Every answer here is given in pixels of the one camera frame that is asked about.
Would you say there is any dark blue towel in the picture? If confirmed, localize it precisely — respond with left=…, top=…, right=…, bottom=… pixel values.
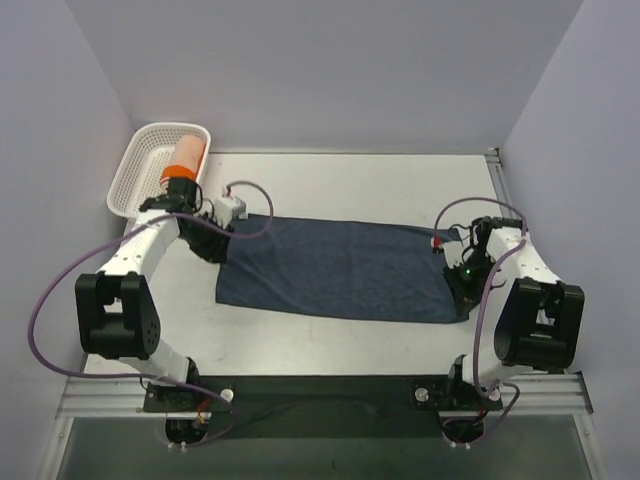
left=216, top=215, right=468, bottom=324

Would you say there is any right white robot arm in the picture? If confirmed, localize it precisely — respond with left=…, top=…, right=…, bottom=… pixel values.
left=433, top=217, right=585, bottom=410

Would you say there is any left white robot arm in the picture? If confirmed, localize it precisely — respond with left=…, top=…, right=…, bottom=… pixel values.
left=75, top=177, right=246, bottom=412

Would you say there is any rolled orange towel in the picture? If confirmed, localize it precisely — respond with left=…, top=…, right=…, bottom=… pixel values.
left=160, top=134, right=206, bottom=190

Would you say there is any white perforated plastic basket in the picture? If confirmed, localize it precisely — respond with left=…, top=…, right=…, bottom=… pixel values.
left=106, top=122, right=211, bottom=219

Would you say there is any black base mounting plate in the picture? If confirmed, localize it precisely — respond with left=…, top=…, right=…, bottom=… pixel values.
left=143, top=375, right=503, bottom=441

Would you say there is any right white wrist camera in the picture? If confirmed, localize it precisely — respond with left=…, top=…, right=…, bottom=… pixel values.
left=431, top=236, right=469, bottom=268

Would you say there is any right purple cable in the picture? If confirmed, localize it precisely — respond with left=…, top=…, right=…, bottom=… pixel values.
left=430, top=197, right=530, bottom=446

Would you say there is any purple cable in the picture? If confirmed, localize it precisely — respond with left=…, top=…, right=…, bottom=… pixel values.
left=28, top=179, right=275, bottom=446
left=430, top=197, right=530, bottom=446

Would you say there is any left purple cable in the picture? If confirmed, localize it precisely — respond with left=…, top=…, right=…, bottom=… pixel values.
left=28, top=179, right=275, bottom=446

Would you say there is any aluminium frame rail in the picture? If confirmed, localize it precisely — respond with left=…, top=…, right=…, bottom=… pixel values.
left=39, top=147, right=596, bottom=480

